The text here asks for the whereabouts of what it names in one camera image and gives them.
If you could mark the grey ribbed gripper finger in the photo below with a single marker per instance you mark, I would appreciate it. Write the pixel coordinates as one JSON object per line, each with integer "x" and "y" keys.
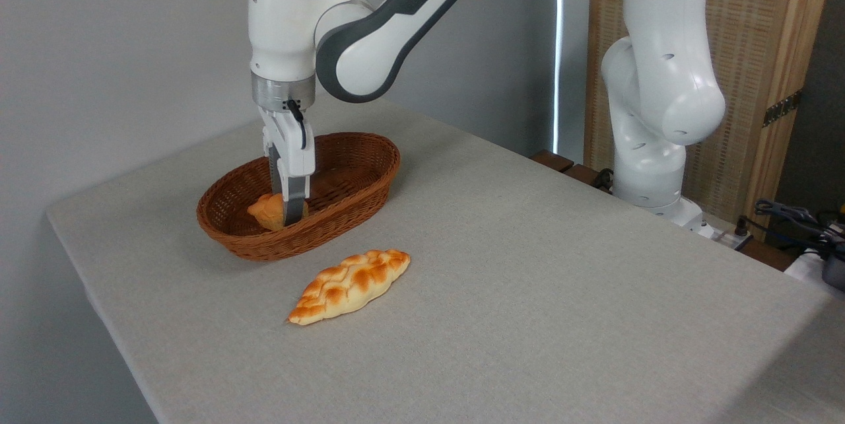
{"x": 274, "y": 173}
{"x": 295, "y": 203}

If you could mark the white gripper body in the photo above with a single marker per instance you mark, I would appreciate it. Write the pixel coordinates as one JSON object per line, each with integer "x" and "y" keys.
{"x": 290, "y": 146}

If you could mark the round orange bread roll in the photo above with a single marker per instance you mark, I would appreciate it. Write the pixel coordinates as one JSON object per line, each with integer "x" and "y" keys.
{"x": 264, "y": 212}

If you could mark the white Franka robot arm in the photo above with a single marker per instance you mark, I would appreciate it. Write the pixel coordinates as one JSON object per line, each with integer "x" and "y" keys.
{"x": 284, "y": 28}

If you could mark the long braided bread loaf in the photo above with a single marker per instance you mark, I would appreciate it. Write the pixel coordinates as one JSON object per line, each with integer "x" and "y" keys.
{"x": 350, "y": 285}

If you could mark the brown wicker oval basket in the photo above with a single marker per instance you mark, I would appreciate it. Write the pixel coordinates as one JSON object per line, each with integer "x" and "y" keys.
{"x": 277, "y": 246}

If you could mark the dark brown wooden platform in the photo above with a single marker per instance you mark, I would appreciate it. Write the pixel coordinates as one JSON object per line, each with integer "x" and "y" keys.
{"x": 554, "y": 160}

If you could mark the white power strip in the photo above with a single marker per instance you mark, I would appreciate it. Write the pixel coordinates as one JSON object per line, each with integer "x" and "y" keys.
{"x": 723, "y": 239}

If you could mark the wooden rattan folding screen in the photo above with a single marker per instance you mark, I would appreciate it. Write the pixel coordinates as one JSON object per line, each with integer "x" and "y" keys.
{"x": 759, "y": 14}

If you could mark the dark metal screen hinge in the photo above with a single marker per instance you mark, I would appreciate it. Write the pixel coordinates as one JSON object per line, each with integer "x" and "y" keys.
{"x": 782, "y": 108}

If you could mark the grey plastic container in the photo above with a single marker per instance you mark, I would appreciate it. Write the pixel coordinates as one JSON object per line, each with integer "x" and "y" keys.
{"x": 835, "y": 272}

